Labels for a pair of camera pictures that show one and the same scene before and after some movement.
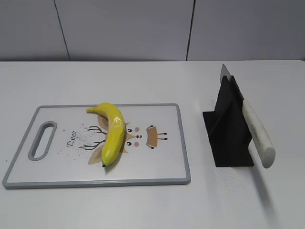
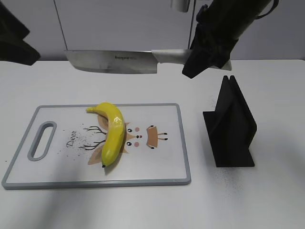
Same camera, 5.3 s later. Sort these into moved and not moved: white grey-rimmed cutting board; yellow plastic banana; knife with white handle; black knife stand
Moved: knife with white handle
Not moved: yellow plastic banana; black knife stand; white grey-rimmed cutting board
